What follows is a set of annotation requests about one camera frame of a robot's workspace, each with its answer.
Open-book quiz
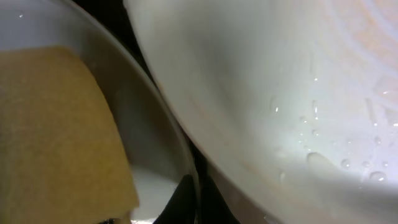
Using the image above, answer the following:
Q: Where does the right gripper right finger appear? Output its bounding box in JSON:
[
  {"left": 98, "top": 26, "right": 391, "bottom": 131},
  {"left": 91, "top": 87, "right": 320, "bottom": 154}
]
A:
[{"left": 201, "top": 176, "right": 240, "bottom": 224}]

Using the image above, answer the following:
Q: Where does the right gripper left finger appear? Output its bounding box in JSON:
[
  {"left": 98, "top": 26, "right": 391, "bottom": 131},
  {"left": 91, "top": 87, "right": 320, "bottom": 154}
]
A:
[{"left": 154, "top": 175, "right": 197, "bottom": 224}]

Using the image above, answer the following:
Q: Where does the white plate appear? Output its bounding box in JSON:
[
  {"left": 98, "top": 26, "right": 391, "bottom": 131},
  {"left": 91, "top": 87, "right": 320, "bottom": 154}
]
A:
[
  {"left": 125, "top": 0, "right": 397, "bottom": 223},
  {"left": 1, "top": 0, "right": 198, "bottom": 223}
]

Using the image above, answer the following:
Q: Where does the green and yellow sponge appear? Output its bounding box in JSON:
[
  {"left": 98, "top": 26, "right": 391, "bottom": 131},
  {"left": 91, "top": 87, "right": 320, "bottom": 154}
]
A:
[{"left": 1, "top": 47, "right": 139, "bottom": 223}]

